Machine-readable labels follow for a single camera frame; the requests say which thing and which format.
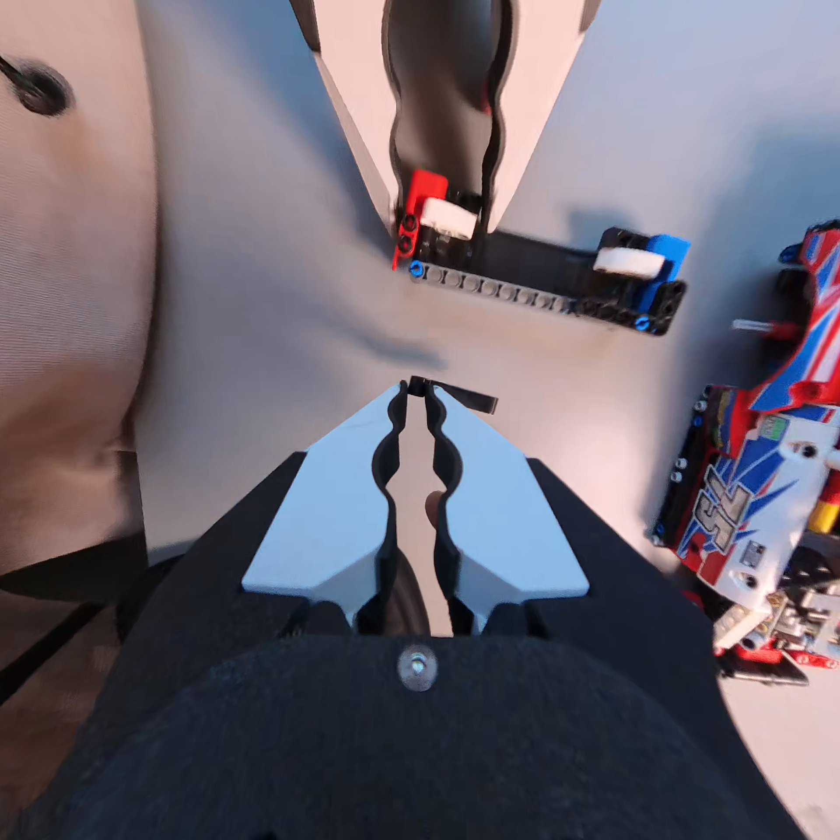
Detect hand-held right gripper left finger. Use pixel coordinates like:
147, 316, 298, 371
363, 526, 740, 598
240, 382, 409, 636

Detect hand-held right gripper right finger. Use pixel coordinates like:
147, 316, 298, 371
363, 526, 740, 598
423, 384, 590, 636

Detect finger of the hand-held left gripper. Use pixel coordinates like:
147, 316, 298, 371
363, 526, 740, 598
308, 0, 404, 231
479, 0, 592, 234

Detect black L-shaped lego beam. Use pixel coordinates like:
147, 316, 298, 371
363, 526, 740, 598
407, 375, 500, 416

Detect black lego frame assembly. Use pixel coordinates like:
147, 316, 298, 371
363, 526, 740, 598
390, 169, 691, 337

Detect red white blue lego car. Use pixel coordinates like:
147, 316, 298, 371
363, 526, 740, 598
646, 220, 840, 686

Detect person's dark pants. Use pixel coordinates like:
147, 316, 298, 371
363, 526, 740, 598
0, 533, 188, 605

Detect black wired earbud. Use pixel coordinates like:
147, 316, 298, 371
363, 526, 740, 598
0, 56, 74, 118

